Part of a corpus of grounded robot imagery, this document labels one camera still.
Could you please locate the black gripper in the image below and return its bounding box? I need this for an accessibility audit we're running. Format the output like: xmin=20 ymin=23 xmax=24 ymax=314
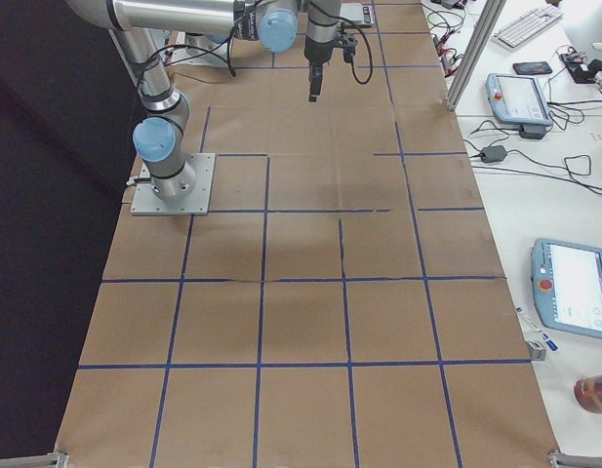
xmin=303 ymin=41 xmax=336 ymax=102

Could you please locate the white digital kitchen scale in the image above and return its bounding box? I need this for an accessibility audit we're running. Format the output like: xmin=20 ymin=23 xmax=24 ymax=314
xmin=340 ymin=2 xmax=376 ymax=28

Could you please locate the black power adapter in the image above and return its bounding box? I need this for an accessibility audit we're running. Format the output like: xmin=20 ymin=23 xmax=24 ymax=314
xmin=479 ymin=144 xmax=507 ymax=164

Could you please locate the white keyboard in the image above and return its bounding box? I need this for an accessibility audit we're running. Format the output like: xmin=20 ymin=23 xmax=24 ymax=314
xmin=492 ymin=5 xmax=564 ymax=51

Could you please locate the teach pendant near left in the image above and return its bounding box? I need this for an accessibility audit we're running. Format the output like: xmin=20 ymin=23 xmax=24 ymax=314
xmin=485 ymin=73 xmax=553 ymax=127

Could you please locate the teach pendant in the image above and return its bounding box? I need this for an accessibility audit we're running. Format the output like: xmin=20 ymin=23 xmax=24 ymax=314
xmin=485 ymin=73 xmax=553 ymax=127
xmin=531 ymin=238 xmax=602 ymax=339

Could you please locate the black smartphone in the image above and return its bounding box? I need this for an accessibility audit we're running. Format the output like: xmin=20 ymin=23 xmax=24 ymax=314
xmin=512 ymin=61 xmax=552 ymax=76

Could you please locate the teach pendant near right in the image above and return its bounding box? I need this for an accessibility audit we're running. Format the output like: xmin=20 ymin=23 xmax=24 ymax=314
xmin=531 ymin=238 xmax=602 ymax=339

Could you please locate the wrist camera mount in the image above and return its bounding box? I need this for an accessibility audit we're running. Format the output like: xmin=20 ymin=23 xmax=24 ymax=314
xmin=337 ymin=29 xmax=358 ymax=64

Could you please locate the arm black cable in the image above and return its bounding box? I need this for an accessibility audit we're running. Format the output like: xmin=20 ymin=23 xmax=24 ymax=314
xmin=329 ymin=9 xmax=375 ymax=85

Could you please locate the aluminium frame post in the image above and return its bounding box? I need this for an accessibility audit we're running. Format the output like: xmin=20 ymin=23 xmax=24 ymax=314
xmin=444 ymin=0 xmax=505 ymax=111

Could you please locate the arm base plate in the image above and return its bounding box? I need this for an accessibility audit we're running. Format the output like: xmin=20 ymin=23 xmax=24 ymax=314
xmin=130 ymin=153 xmax=217 ymax=215

